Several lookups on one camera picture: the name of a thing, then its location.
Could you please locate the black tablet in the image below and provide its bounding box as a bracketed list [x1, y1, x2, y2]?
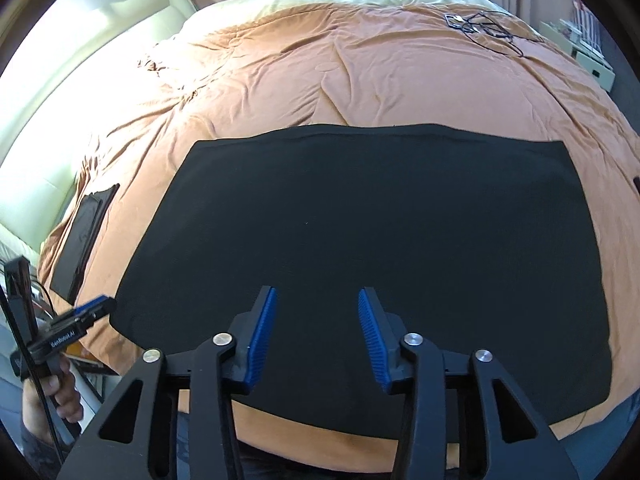
[50, 182, 121, 306]

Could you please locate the person's left forearm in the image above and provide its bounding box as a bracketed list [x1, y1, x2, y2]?
[20, 410, 68, 468]

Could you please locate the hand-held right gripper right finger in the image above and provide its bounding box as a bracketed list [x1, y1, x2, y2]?
[356, 286, 581, 480]

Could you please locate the cream padded headboard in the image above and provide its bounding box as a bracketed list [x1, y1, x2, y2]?
[0, 0, 201, 261]

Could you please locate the person's left hand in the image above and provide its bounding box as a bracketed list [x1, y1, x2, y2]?
[22, 360, 84, 436]

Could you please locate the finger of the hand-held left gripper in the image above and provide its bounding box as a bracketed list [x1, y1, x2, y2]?
[52, 296, 109, 320]
[80, 300, 119, 330]

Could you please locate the pale green nightstand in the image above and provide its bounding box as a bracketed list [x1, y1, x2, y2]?
[540, 17, 616, 93]

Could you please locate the striped tote bag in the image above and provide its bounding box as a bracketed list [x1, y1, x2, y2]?
[570, 2, 603, 56]

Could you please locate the orange blanket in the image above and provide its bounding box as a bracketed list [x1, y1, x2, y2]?
[37, 2, 640, 471]

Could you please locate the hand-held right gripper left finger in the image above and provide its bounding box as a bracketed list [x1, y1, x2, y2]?
[55, 285, 279, 480]

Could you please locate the black cable bundle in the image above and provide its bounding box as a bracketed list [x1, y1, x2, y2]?
[445, 7, 528, 58]

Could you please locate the plain black t-shirt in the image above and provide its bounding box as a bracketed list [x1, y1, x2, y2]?
[109, 122, 616, 428]

